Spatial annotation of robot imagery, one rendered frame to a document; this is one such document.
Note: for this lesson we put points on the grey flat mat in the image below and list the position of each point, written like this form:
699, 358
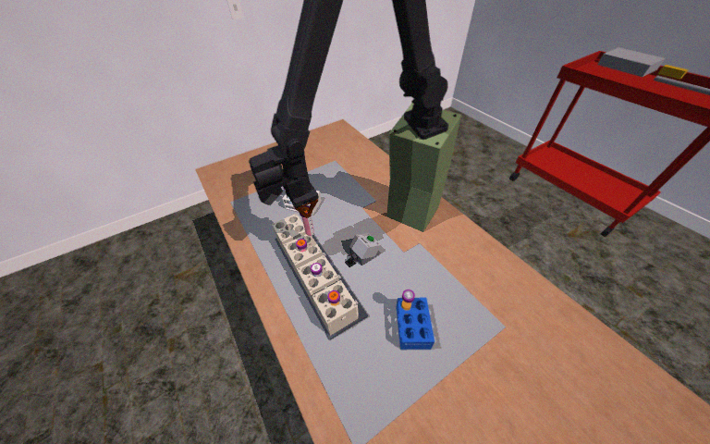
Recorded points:
367, 377

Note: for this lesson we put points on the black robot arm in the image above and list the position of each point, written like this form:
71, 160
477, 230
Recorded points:
318, 19

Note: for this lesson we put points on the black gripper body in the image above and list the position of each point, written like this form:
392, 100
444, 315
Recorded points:
309, 192

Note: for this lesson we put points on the blue tube rack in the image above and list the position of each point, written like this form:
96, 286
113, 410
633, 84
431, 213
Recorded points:
417, 313

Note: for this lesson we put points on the beige bucket adapter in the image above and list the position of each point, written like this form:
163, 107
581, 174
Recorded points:
288, 229
297, 258
342, 317
312, 284

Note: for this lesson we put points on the white tube rack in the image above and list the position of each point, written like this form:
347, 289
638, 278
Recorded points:
289, 206

